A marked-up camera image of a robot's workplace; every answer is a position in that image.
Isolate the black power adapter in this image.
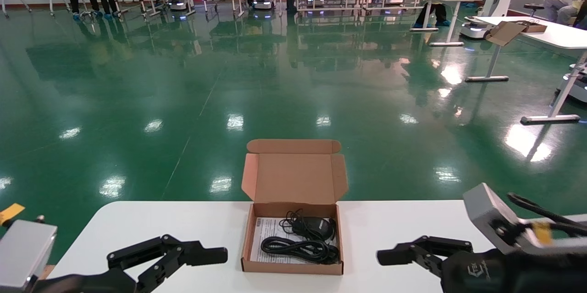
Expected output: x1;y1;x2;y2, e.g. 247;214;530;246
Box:
279;209;337;242

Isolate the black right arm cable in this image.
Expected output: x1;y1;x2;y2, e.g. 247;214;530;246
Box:
507;192;587;235

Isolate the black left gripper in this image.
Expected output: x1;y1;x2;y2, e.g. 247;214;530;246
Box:
34;234;228;293

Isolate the black coiled power cable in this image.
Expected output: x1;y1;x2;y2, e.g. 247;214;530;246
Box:
260;237;341;265

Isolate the seated person in yellow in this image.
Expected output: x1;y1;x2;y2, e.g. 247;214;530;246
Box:
543;0;587;28

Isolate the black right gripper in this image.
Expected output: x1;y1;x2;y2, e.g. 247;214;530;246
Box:
376;235;567;293

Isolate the white instruction sheet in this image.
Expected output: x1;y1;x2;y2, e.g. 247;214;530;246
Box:
250;217;338;265

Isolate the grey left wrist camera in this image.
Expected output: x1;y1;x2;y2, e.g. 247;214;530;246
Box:
0;220;58;291

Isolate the brown cardboard storage box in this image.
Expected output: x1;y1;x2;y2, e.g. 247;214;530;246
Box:
241;139;348;276

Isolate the open brown cardboard box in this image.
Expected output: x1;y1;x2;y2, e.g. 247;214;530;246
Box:
485;20;548;47

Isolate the yellow cable tag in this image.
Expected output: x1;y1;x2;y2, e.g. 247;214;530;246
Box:
534;222;551;245
0;203;26;227

